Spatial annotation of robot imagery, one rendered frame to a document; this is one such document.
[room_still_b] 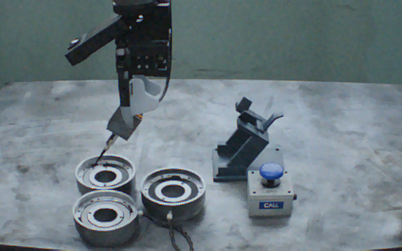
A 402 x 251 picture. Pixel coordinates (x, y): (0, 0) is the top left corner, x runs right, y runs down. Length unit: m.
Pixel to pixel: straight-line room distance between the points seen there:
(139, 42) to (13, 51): 1.87
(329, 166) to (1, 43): 1.92
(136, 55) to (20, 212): 0.34
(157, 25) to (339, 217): 0.43
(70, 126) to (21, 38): 1.50
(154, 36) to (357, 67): 1.89
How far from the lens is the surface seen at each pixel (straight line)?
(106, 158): 1.11
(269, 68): 2.70
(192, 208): 1.00
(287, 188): 1.01
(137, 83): 0.98
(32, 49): 2.76
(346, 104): 1.38
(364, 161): 1.19
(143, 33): 0.96
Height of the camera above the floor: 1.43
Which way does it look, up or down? 30 degrees down
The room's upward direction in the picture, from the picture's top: straight up
